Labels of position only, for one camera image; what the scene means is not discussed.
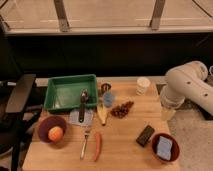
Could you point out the red bowl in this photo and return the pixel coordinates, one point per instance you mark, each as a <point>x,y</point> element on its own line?
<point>175,151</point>

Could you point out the green plastic tray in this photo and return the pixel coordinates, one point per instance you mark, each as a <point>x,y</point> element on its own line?
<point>63,93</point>

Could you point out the blue plastic cup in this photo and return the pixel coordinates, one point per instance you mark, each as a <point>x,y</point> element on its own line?
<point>108,99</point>

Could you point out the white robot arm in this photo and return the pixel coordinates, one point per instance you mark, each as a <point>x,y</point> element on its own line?
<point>187,81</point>

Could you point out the bunch of brown grapes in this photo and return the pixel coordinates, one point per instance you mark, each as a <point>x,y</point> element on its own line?
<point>122,110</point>

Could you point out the orange apple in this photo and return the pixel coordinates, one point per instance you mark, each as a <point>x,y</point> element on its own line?
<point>55,134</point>

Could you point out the yellow banana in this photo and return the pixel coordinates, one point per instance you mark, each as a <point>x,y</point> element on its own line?
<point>102,113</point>

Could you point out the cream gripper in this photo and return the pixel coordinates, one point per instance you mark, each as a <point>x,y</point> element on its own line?
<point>167,114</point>

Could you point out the orange carrot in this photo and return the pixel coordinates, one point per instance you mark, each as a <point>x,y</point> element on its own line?
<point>98,140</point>

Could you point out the blue sponge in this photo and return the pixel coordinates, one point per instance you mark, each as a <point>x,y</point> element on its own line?
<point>164,147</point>

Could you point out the black rectangular block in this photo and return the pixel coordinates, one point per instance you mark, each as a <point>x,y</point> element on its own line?
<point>145,135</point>

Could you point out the silver fork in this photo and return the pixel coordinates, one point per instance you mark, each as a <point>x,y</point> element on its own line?
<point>86,135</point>

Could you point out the white paper cup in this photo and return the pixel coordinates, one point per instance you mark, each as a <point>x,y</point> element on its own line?
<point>143,84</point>

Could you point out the black office chair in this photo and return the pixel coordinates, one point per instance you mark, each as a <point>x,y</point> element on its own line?
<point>16,117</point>

